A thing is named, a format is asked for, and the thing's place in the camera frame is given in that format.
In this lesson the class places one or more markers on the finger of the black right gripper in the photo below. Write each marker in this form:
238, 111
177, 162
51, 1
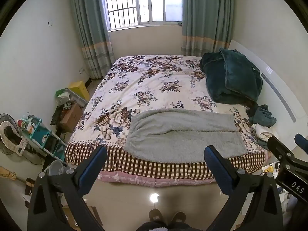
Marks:
302, 142

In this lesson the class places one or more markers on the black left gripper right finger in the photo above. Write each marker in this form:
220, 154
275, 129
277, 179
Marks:
264, 211

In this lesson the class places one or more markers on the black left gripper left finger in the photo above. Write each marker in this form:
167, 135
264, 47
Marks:
45, 209

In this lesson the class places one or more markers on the grey fleece pants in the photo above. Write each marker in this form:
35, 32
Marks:
181, 136

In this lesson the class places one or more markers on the white pillow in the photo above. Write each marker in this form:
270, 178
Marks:
264, 133

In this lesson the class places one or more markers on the teal folded garment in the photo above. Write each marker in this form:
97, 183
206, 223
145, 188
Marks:
261, 115

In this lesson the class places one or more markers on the white headboard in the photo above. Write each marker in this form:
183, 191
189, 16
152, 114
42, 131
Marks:
282, 102

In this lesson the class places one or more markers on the right brown slipper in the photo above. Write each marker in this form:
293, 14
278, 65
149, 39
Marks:
179, 217

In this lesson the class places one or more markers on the brown slipper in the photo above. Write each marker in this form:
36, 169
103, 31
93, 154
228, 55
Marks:
179, 217
155, 215

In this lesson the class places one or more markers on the standing fan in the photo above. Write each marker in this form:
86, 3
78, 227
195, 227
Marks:
10, 136

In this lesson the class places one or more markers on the teal shelf rack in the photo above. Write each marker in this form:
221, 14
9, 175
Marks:
45, 139

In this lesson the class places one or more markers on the brown cardboard box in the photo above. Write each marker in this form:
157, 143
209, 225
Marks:
71, 118

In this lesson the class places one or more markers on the dark green blanket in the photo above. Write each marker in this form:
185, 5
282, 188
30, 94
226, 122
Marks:
230, 77

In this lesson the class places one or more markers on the left brown slipper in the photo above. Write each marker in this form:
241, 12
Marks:
155, 215

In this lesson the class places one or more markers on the pink plaid mattress sheet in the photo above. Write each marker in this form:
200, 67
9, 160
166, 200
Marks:
125, 178

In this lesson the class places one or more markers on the yellow box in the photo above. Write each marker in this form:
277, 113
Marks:
80, 89

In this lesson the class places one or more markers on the right teal curtain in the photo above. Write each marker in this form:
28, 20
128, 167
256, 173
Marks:
207, 26

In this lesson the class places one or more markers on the teal curtain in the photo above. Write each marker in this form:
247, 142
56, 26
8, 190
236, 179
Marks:
207, 26
92, 29

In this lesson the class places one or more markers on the left teal curtain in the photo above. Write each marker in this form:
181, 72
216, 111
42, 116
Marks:
92, 29

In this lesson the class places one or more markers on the barred window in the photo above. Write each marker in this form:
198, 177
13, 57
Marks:
130, 13

